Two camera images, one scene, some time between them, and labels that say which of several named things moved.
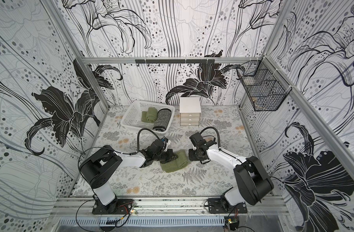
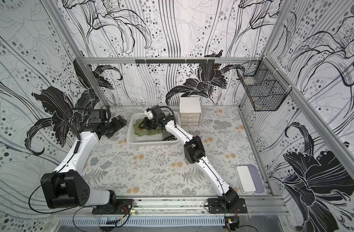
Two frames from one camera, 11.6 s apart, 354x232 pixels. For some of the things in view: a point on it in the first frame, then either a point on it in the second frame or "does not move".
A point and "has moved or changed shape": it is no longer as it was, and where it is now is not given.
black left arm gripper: x=170 y=153 → x=117 y=125
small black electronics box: x=233 y=222 does not move
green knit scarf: x=150 y=116 has moved or changed shape
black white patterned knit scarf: x=162 y=119 has moved or changed shape
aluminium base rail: x=173 y=206 does not move
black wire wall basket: x=265 y=88 does not move
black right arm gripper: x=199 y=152 → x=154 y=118
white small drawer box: x=190 y=110 does not move
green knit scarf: x=175 y=165 → x=142 y=132
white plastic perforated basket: x=153 y=116 has moved or changed shape
